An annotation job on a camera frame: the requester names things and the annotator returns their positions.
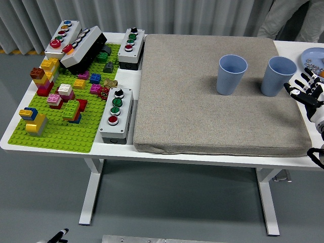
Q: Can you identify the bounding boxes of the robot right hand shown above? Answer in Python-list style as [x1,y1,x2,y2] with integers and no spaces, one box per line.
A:
[283,67,324,125]

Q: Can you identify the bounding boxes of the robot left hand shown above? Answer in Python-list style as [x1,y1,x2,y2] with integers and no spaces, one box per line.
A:
[36,228,69,243]

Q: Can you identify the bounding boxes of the blue ribbed plastic cup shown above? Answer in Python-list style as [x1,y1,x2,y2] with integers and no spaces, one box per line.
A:
[216,54,248,96]
[260,56,298,97]

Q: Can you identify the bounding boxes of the light blue plate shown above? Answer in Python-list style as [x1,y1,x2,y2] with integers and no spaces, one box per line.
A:
[300,47,324,76]

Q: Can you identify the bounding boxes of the white table leg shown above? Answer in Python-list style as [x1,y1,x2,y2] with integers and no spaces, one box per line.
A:
[255,167,280,237]
[78,158,104,226]

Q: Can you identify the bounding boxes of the grey metal plate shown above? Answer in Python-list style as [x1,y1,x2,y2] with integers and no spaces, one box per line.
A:
[101,234,228,243]

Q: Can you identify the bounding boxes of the person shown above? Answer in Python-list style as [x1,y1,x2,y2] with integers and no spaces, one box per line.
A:
[257,0,322,43]

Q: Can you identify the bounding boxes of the green brick baseplate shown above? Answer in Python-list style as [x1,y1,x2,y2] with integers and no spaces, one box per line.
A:
[7,43,122,154]

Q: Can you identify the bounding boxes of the yellow blue grey brick duck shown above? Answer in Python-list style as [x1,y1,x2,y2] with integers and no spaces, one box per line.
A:
[19,107,49,138]

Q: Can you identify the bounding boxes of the grey-brown cushion mat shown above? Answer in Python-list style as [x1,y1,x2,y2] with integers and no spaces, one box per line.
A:
[133,34,312,157]

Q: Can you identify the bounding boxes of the green orange blue brick stack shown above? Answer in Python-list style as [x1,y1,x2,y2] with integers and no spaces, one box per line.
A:
[61,99,83,125]

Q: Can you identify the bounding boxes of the pink and red brick stack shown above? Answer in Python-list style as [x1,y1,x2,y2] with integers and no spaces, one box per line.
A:
[47,93,64,110]

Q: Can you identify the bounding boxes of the large four-button control box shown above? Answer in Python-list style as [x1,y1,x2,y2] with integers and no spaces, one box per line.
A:
[99,87,134,145]

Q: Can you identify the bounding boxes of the white and pink brick stack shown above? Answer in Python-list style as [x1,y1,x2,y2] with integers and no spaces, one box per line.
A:
[58,83,76,102]

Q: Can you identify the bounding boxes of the brown yellow red brick tower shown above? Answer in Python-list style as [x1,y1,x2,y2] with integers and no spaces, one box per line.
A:
[29,67,55,97]

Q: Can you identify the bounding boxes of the yellow white green brick stack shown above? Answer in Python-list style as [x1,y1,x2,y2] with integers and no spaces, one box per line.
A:
[40,57,61,83]

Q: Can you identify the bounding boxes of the small four-button control box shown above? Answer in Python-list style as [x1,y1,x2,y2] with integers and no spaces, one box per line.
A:
[117,27,146,71]

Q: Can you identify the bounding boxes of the tilted white black-based button box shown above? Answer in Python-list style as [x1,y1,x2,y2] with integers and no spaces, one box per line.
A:
[60,25,108,75]

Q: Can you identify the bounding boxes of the white five-button control box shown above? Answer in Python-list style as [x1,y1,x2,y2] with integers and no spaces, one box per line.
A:
[44,20,83,61]

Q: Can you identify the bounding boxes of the grey pleated curtain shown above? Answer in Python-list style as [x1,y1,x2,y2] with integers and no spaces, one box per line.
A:
[0,0,324,55]

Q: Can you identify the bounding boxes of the grey bracket under table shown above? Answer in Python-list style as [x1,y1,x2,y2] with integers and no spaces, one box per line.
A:
[272,169,292,183]

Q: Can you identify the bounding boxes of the brass valve with red handle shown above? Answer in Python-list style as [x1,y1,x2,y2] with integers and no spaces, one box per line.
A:
[98,77,119,100]

